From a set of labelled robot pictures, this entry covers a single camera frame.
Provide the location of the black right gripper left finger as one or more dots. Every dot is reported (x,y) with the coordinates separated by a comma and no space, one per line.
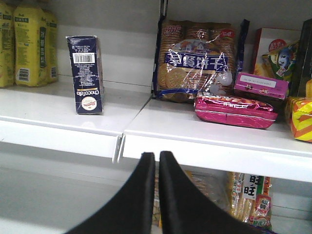
(130,210)

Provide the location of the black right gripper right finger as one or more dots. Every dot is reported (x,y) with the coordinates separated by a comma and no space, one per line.
(186,210)

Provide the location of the dark blue cookie box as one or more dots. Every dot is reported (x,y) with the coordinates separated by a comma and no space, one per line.
(87,73)

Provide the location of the rice cracker bag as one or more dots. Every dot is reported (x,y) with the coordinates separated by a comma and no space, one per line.
(250,199)

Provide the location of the white supermarket shelf unit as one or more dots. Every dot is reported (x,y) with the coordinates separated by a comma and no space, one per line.
(58,167)

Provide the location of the magenta snack packet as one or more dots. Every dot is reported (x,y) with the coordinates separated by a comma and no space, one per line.
(232,110)

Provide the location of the orange yellow striped packet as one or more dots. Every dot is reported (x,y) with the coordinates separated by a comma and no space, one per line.
(298,115)

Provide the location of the pink purple snack box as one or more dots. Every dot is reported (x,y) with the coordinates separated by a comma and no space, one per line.
(270,87)

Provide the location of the breakfast biscuit bag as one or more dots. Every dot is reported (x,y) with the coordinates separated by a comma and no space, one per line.
(194,57)

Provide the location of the yellow pear drink bottle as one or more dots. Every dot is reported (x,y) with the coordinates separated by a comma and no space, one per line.
(30,34)

